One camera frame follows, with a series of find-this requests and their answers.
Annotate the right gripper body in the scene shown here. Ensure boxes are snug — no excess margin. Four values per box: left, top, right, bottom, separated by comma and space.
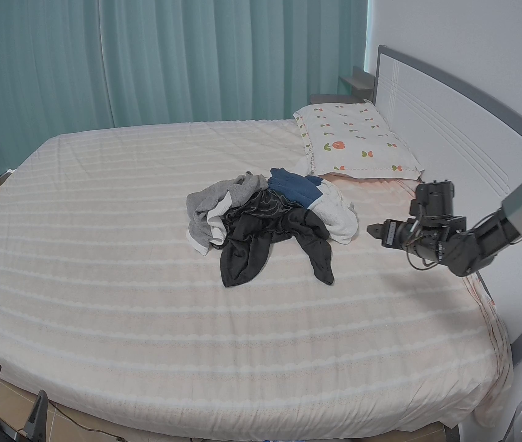
381, 218, 412, 251

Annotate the black T-shirt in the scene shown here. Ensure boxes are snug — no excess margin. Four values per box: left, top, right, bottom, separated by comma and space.
218, 196, 336, 289

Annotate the pile of clothes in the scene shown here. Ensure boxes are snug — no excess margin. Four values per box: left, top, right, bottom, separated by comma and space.
186, 168, 358, 255

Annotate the bed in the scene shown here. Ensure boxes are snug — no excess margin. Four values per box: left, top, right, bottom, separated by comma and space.
0, 44, 522, 442

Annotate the white printed pillow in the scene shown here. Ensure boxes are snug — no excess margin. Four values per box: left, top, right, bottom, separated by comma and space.
293, 101, 425, 180

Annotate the grey bedside table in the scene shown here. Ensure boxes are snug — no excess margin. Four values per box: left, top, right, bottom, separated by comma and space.
309, 65, 377, 106

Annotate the blue-green curtain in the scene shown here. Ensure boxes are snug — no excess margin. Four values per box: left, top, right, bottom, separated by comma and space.
0, 0, 114, 176
99, 0, 372, 128

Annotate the black cable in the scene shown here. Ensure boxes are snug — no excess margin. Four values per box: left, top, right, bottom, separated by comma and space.
406, 242, 442, 272
47, 400, 120, 434

